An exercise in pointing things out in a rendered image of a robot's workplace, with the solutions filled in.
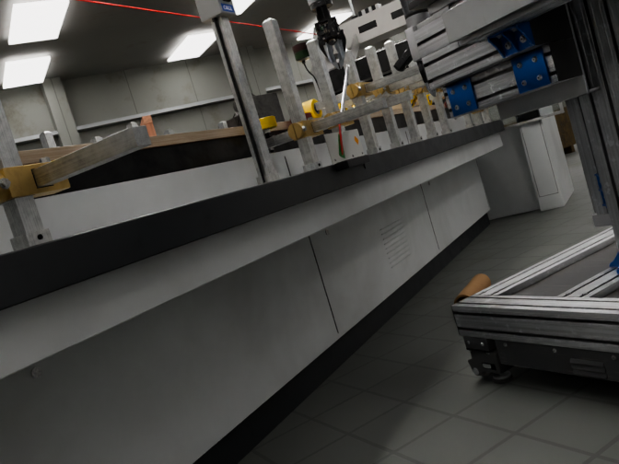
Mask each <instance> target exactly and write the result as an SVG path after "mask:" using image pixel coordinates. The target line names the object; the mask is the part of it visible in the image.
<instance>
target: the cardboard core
mask: <svg viewBox="0 0 619 464"><path fill-rule="evenodd" d="M489 286H491V281H490V279H489V277H488V276H487V275H485V274H482V273H478V274H476V275H475V277H474V278H473V279H472V280H471V281H470V282H469V283H468V284H467V285H466V286H465V287H464V288H463V290H462V291H461V292H460V293H459V294H458V296H457V297H456V298H455V300H454V304H455V303H457V302H459V301H461V300H463V299H465V298H467V297H469V296H472V295H474V294H476V293H478V292H480V291H482V290H484V289H486V288H487V287H489Z"/></svg>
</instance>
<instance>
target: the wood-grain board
mask: <svg viewBox="0 0 619 464"><path fill-rule="evenodd" d="M413 111H414V112H419V111H421V109H420V106H419V107H413ZM393 113H394V115H398V114H403V109H395V110H393ZM370 117H371V118H378V117H383V114H382V111H381V110H380V111H377V112H374V113H371V114H370ZM290 124H291V122H290V121H288V122H277V126H276V127H275V128H273V129H271V130H270V131H271V132H276V131H283V130H288V127H289V125H290ZM243 135H245V132H244V129H243V126H240V127H231V128H223V129H215V130H206V131H198V132H189V133H174V134H166V135H158V136H149V138H150V141H151V144H152V145H149V146H147V147H144V148H142V149H148V148H155V147H162V146H168V145H181V144H188V143H195V142H202V141H208V140H216V139H222V138H229V137H236V136H243ZM91 144H94V143H91ZM91 144H83V145H68V146H59V147H51V148H43V149H34V150H26V151H18V153H19V156H20V159H21V162H22V165H23V166H24V165H30V164H37V163H40V161H39V160H40V158H43V157H49V158H50V160H51V161H54V160H55V159H58V158H60V157H64V156H66V155H68V154H71V153H73V152H75V151H76V150H79V149H81V148H83V147H86V146H88V145H91Z"/></svg>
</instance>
